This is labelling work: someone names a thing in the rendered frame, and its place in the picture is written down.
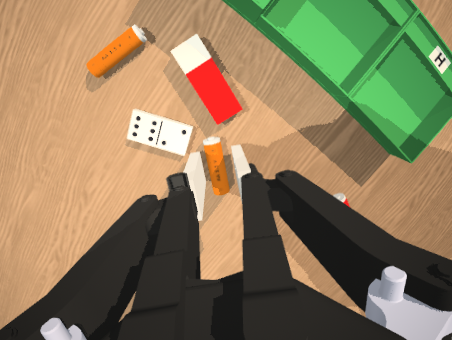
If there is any white domino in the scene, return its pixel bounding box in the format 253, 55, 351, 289
127, 109, 193, 156

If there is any green three-compartment bin rack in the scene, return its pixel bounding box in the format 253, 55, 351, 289
222, 0, 452, 164

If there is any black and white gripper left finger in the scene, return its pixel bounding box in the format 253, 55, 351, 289
0, 152, 206, 340

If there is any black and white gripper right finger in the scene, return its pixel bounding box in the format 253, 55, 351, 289
231, 145, 452, 340

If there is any orange aa battery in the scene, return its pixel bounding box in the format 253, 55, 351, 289
87, 24, 147, 78
203, 137, 230, 195

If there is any red and white eraser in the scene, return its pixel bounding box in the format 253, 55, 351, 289
171, 34, 242, 125

